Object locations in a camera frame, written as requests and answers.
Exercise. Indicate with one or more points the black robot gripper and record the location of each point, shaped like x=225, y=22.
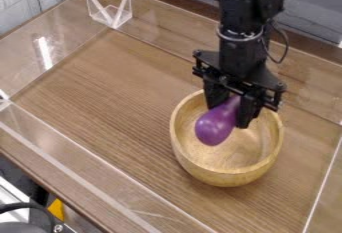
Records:
x=235, y=70

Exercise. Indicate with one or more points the purple toy eggplant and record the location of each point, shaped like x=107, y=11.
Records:
x=216, y=123

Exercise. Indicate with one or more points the brown wooden bowl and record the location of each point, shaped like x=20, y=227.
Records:
x=241, y=158

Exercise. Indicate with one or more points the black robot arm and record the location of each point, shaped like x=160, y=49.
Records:
x=243, y=17

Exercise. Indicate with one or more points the yellow object under table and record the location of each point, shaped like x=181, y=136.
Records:
x=56, y=209

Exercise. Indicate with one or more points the clear acrylic tray wall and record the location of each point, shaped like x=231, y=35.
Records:
x=89, y=93

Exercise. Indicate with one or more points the clear acrylic corner bracket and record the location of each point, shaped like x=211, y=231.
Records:
x=112, y=16

